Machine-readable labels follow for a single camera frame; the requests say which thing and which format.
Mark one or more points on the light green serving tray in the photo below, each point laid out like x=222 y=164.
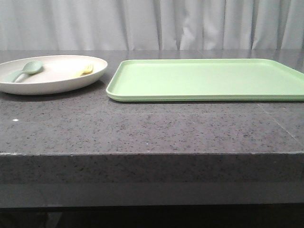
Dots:
x=168 y=80

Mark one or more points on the white curtain backdrop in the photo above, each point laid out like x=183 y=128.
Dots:
x=151 y=24

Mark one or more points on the sage green spoon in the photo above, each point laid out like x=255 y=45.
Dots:
x=30 y=68

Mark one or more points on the yellow plastic fork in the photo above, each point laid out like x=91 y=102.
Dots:
x=86 y=70

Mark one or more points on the beige round plate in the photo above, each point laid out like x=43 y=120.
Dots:
x=56 y=76

